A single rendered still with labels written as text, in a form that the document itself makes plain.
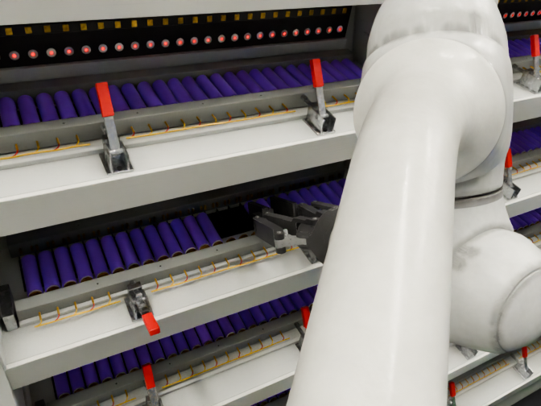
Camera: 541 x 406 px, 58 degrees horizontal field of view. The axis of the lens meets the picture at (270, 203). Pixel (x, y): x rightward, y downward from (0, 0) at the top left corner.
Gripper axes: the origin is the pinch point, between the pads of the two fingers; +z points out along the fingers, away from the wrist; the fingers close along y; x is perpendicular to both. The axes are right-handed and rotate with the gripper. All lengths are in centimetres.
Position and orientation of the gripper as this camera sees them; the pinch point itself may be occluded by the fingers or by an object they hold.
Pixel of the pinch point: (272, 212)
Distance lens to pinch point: 71.4
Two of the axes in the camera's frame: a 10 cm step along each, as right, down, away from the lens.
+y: -8.8, 2.2, -4.2
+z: -4.6, -1.5, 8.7
